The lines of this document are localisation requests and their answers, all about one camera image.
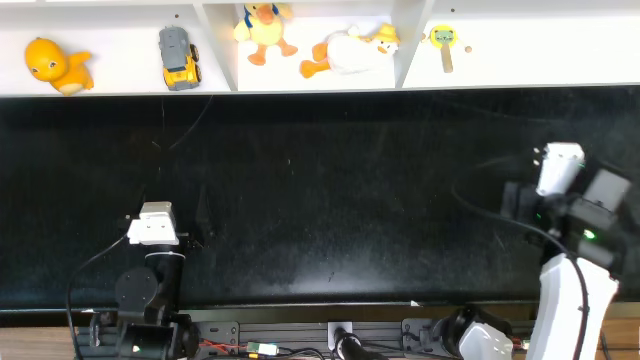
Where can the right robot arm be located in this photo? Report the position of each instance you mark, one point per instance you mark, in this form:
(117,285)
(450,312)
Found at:
(565,305)

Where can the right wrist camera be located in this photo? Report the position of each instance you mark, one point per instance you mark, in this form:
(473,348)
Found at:
(557,170)

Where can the mounting rail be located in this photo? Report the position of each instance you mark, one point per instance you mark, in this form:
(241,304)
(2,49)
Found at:
(290,335)

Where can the white plush duck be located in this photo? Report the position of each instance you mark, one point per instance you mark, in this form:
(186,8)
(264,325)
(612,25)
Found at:
(352,52)

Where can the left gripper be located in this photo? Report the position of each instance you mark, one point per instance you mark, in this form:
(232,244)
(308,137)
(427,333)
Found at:
(187,239)

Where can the yellow rubber duck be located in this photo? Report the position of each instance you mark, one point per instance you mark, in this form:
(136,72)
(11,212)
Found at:
(50,62)

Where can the white shelf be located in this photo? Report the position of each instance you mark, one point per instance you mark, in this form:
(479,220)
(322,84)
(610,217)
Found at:
(525,50)

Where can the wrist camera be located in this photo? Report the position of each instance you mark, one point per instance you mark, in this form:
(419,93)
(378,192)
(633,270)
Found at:
(557,170)
(154,225)

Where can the yellow plush duck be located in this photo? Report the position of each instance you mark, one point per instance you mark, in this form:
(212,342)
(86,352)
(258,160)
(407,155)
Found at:
(267,32)

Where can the grey and yellow toy truck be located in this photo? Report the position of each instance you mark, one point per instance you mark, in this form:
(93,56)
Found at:
(176,52)

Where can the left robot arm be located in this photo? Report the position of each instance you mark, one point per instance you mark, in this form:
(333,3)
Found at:
(135,287)

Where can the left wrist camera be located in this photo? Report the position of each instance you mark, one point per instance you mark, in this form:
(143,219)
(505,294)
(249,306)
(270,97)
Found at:
(154,225)

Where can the yellow cat rattle drum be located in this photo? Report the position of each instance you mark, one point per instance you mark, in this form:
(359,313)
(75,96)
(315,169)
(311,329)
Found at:
(443,37)

